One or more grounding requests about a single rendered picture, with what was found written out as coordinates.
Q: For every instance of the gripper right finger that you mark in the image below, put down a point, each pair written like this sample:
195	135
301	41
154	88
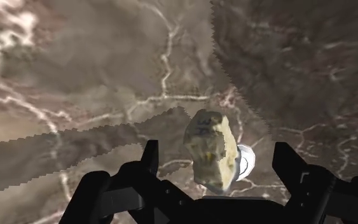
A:
309	189

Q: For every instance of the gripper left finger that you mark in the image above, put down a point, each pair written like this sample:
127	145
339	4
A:
129	189

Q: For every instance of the pale yellow bottle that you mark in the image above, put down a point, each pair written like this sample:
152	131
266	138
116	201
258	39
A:
214	152

